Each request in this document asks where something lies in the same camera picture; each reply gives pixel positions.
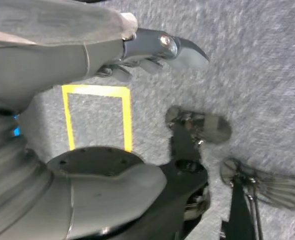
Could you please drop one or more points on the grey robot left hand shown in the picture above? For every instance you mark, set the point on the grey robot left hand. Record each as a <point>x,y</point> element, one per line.
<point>49,49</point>

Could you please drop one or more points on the yellow floor tape square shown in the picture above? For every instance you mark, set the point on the yellow floor tape square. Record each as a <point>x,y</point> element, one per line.
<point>127,119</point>

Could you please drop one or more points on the black robot hip disc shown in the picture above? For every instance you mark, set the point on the black robot hip disc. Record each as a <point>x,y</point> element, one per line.
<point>94,162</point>

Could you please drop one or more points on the black ribbed robot left foot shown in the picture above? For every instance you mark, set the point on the black ribbed robot left foot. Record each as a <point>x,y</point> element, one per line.
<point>207,127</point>

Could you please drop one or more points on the black ribbed robot foot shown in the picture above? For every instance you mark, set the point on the black ribbed robot foot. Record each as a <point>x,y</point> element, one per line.
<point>207,127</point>
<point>282,192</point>

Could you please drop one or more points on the black robot right leg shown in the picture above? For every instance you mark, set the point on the black robot right leg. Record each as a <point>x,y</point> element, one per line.
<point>240,215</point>

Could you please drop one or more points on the black ribbed robot right foot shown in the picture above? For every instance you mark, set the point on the black ribbed robot right foot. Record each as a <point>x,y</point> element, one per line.
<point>282,192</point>

